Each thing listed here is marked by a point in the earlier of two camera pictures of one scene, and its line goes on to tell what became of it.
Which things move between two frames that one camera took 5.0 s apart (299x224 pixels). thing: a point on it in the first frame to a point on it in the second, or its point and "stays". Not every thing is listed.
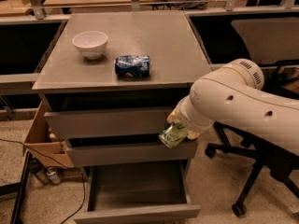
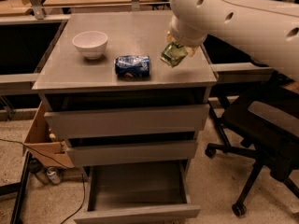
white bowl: x=92 y=44 stays
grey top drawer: x=120 y=124 stays
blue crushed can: x=132 y=67 stays
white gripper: x=184 y=117 to x=187 y=38
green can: x=172 y=135 to x=173 y=54
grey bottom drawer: x=138 y=191 stays
